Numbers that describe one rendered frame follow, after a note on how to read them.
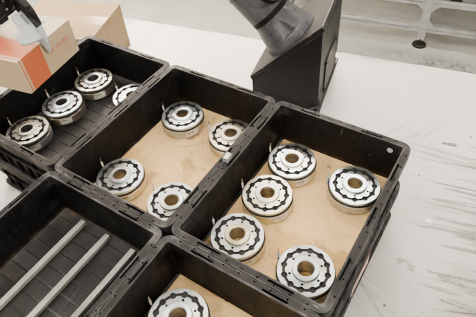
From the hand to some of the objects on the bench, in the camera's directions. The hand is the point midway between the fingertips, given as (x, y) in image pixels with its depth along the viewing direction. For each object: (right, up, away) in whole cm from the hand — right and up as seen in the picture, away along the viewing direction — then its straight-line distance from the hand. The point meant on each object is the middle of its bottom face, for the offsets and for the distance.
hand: (24, 44), depth 94 cm
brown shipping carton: (-12, +9, +66) cm, 68 cm away
